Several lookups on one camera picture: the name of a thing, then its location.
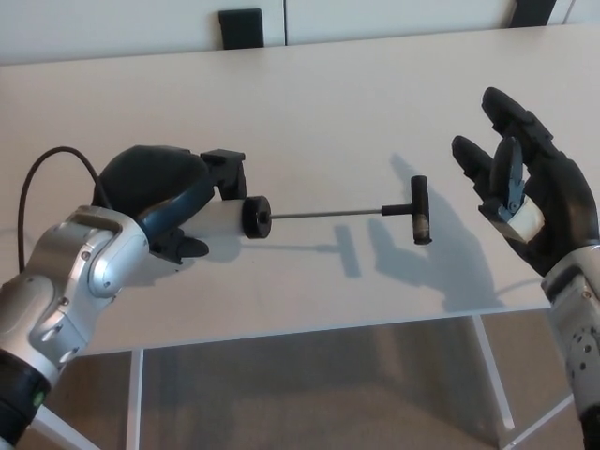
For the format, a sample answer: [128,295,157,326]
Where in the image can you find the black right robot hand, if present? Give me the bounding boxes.
[451,86,600,278]

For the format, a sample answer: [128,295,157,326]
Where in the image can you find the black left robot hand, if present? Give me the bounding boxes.
[96,144,248,265]

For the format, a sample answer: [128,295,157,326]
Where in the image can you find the white air pump black handle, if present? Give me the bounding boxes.
[210,175,433,247]

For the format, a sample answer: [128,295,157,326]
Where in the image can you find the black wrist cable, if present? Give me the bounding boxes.
[17,146,114,274]

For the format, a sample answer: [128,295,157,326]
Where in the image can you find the white desk leg frame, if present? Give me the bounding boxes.
[471,313,578,450]
[27,349,146,450]

